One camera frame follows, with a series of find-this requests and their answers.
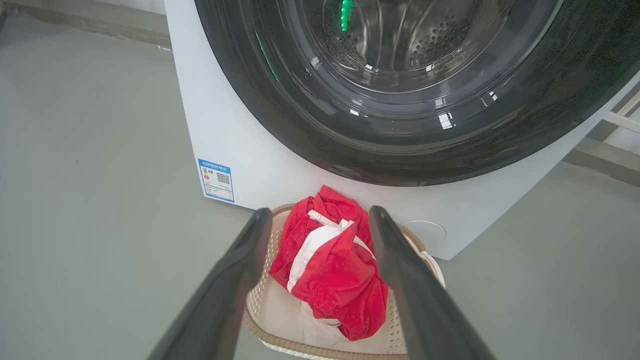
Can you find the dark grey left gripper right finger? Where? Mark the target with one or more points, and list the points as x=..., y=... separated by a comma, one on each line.
x=425, y=310

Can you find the blue energy label sticker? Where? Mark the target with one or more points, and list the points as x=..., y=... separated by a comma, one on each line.
x=216, y=180

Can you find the cream perforated laundry basket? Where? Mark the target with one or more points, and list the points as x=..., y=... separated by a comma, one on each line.
x=280, y=310

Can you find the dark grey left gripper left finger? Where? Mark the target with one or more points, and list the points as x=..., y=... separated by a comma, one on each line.
x=220, y=310

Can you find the steel washing machine drum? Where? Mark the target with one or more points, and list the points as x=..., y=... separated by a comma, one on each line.
x=400, y=40

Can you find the white railing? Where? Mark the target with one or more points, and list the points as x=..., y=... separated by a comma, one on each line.
x=622, y=120

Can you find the red and white garment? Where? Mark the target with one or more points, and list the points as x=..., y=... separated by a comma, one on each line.
x=335, y=280

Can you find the round white filter cover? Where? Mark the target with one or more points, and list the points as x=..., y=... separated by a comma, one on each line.
x=430, y=235

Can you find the white front-load washing machine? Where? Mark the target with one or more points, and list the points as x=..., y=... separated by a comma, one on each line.
x=250, y=150

